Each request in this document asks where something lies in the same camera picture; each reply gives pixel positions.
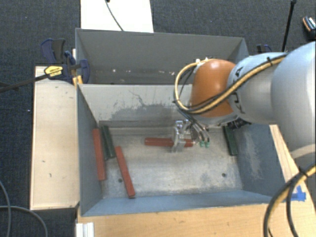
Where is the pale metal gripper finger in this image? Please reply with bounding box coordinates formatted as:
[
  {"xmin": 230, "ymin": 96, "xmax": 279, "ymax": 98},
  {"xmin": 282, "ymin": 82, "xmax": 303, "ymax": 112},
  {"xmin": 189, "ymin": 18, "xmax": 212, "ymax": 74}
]
[{"xmin": 171, "ymin": 143, "xmax": 187, "ymax": 154}]

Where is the red-brown block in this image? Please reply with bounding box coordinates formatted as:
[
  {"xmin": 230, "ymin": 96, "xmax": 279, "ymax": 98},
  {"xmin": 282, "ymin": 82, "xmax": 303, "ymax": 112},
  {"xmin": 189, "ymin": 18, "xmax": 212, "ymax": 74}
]
[
  {"xmin": 92, "ymin": 128, "xmax": 108, "ymax": 182},
  {"xmin": 144, "ymin": 137, "xmax": 195, "ymax": 148},
  {"xmin": 114, "ymin": 145, "xmax": 136, "ymax": 199}
]

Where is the grey metal bin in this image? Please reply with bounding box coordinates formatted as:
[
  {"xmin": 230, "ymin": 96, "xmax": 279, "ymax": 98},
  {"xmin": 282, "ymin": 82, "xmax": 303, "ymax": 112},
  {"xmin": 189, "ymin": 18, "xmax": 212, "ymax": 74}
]
[{"xmin": 75, "ymin": 28, "xmax": 287, "ymax": 218}]

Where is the dark green flat block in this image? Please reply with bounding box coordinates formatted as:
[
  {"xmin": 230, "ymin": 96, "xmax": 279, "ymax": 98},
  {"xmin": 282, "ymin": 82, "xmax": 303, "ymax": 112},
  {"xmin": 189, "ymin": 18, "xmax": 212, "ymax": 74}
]
[
  {"xmin": 222, "ymin": 125, "xmax": 239, "ymax": 157},
  {"xmin": 101, "ymin": 125, "xmax": 117, "ymax": 161}
]

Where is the pale wood board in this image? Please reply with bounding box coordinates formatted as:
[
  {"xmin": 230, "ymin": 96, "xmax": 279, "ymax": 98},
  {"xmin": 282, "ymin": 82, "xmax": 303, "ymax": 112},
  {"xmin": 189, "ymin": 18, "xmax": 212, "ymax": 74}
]
[{"xmin": 29, "ymin": 66, "xmax": 81, "ymax": 211}]

